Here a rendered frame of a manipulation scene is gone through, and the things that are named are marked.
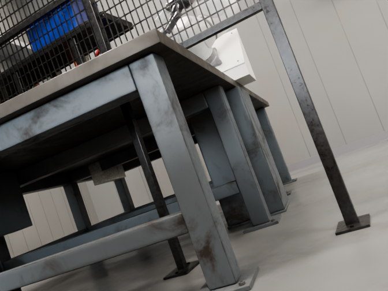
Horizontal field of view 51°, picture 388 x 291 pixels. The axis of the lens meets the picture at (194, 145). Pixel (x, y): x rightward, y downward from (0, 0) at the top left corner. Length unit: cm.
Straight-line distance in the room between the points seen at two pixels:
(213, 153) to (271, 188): 33
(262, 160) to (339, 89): 281
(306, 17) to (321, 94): 87
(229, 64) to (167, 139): 113
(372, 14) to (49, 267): 424
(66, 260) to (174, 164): 45
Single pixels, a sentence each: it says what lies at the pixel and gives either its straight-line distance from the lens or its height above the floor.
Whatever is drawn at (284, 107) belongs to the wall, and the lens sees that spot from 473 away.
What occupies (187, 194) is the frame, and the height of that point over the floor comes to 27.
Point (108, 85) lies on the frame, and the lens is 117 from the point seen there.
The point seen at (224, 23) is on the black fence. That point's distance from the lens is 142.
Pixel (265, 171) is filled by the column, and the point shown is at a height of 21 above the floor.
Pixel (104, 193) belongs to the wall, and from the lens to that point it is 545.
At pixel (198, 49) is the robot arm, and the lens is 214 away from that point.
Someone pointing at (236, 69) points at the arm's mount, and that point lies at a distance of 213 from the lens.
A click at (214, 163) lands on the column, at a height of 34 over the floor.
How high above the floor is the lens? 30
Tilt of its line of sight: 4 degrees up
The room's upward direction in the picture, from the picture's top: 20 degrees counter-clockwise
